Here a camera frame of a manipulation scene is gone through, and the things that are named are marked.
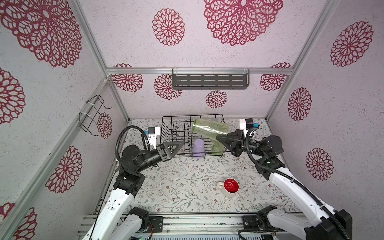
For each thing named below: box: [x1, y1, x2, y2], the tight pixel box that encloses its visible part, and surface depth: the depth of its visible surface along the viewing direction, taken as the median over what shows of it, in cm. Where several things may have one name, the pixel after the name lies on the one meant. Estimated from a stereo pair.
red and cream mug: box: [217, 177, 240, 198], surface depth 83 cm
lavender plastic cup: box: [192, 138, 205, 159], surface depth 90 cm
